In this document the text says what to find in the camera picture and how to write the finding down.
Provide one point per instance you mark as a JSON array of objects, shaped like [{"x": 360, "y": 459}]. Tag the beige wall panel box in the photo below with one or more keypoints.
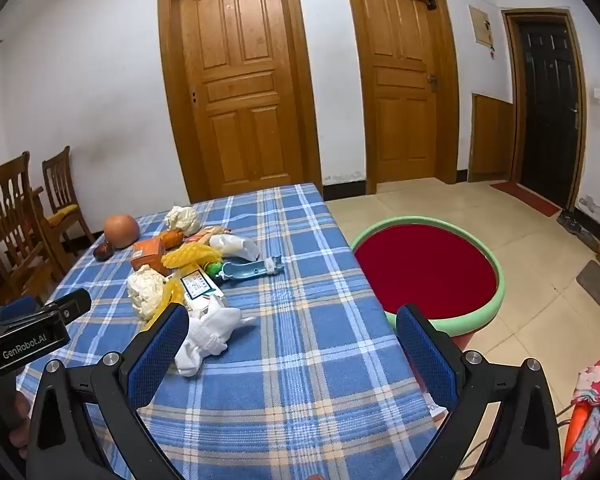
[{"x": 481, "y": 27}]

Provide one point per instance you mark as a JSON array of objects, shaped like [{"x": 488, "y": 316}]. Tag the person's left hand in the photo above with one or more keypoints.
[{"x": 22, "y": 412}]

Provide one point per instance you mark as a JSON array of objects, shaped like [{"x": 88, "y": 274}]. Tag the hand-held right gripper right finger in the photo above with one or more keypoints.
[{"x": 422, "y": 355}]

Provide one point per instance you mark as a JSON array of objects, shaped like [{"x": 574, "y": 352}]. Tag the pinkish beige wrapper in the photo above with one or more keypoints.
[{"x": 205, "y": 234}]

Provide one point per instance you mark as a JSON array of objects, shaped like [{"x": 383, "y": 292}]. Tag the blue plaid tablecloth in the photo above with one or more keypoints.
[{"x": 290, "y": 360}]

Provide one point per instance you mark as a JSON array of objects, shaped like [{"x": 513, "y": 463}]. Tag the wooden wall panel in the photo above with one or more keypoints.
[{"x": 491, "y": 137}]

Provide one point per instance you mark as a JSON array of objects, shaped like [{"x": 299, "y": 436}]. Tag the black metal door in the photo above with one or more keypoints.
[{"x": 547, "y": 105}]

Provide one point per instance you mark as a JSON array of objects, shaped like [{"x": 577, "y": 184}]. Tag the green toy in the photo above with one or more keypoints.
[{"x": 213, "y": 266}]

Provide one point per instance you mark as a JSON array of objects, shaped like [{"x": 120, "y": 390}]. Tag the yellow foam net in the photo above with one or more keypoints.
[{"x": 169, "y": 296}]

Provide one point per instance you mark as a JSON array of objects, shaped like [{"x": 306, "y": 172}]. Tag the round orange grapefruit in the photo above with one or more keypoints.
[{"x": 121, "y": 230}]

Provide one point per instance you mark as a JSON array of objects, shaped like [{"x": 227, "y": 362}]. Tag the red basin with green rim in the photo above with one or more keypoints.
[{"x": 425, "y": 265}]

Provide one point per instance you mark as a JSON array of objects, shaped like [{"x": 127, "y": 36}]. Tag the white and teal box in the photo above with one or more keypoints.
[{"x": 199, "y": 287}]

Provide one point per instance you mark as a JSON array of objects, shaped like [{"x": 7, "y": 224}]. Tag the crumpled orange wrapper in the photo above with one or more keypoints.
[{"x": 172, "y": 238}]

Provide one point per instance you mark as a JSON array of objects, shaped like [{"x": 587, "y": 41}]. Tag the yellow seat cushion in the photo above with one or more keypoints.
[{"x": 62, "y": 215}]

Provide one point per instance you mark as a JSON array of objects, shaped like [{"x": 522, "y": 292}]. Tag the large wooden chair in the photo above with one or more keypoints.
[{"x": 10, "y": 220}]

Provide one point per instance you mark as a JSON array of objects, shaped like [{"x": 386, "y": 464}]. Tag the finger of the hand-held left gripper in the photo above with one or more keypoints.
[
  {"x": 19, "y": 307},
  {"x": 70, "y": 304}
]

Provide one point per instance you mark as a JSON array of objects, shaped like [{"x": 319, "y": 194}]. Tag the dark shoes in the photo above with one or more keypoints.
[{"x": 575, "y": 225}]

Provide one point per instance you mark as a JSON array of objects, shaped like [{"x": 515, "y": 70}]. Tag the small dark red fruit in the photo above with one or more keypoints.
[{"x": 103, "y": 251}]

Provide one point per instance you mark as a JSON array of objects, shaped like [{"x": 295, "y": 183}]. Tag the red doormat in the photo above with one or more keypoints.
[{"x": 527, "y": 197}]

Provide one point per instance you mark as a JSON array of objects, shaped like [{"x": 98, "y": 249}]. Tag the white plastic bag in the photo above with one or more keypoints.
[{"x": 234, "y": 247}]

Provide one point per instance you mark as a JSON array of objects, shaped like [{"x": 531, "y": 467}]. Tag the wooden panel door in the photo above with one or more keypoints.
[{"x": 240, "y": 85}]

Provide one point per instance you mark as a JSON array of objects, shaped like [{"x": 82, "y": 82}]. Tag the wooden chair with cushion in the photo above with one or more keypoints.
[{"x": 57, "y": 175}]

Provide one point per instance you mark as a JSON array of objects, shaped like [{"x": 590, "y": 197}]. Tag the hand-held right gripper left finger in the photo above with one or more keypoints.
[{"x": 157, "y": 355}]

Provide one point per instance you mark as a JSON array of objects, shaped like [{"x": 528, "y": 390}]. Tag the printed blanket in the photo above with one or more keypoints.
[{"x": 592, "y": 410}]

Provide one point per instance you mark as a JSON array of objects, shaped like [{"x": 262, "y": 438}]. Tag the orange and yellow snack packet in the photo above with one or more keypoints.
[{"x": 147, "y": 254}]

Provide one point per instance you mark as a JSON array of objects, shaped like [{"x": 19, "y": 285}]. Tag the curved light blue plastic piece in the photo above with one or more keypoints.
[{"x": 245, "y": 270}]

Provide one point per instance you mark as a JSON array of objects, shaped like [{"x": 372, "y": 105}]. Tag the white sock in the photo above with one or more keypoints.
[{"x": 205, "y": 332}]

